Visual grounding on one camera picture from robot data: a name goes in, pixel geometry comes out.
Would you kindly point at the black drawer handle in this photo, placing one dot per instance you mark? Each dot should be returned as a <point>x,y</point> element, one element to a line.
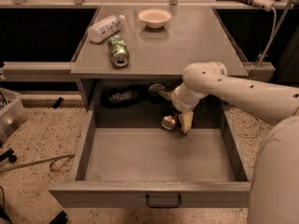
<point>161,202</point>

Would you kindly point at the black clip on floor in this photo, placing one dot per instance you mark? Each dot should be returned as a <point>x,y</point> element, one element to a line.
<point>57,103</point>

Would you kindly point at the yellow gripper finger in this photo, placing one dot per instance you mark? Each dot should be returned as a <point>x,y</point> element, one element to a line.
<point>166,95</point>
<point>185,120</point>

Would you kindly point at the white paper bowl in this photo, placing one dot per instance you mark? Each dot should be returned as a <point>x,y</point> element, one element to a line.
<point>154,17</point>

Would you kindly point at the black tape roll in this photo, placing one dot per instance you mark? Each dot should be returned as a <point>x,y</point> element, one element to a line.
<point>153,93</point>

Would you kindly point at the clear plastic water bottle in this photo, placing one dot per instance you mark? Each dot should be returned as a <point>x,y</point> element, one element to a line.
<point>105,28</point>

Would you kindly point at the black floor object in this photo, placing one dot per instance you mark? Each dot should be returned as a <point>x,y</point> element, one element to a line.
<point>9,154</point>

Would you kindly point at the black bracket on floor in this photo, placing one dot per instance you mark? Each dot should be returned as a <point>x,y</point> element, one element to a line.
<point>61,218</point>

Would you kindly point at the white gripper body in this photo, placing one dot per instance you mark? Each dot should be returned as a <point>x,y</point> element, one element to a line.
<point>178,102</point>

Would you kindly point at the clear plastic bin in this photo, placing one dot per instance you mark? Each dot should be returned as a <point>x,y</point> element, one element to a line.
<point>12,113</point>

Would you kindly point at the orange soda can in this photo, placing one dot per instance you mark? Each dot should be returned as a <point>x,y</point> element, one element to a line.
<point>169,122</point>

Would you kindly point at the black bag inside cabinet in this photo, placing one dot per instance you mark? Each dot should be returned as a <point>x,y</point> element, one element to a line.
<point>118,98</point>

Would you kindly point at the grey cabinet counter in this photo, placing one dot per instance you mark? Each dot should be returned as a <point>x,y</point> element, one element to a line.
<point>193,35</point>

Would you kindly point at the grey top drawer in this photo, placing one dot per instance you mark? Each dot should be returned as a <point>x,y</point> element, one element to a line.
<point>118,167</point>

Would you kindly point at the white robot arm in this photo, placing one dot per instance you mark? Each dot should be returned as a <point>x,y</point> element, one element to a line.
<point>274,192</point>

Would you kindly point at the metal rod on floor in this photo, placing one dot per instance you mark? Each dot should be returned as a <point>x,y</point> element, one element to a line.
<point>29,164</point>

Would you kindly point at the green soda can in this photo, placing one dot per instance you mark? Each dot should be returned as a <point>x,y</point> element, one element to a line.
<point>118,52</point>

